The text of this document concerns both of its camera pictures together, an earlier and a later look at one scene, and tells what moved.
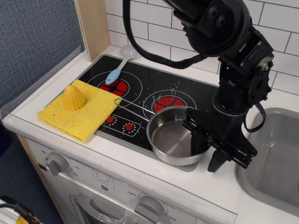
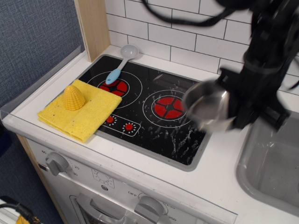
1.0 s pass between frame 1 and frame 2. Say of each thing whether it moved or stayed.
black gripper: moved
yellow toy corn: stayed
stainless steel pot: moved
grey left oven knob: stayed
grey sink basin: stayed
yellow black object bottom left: stayed
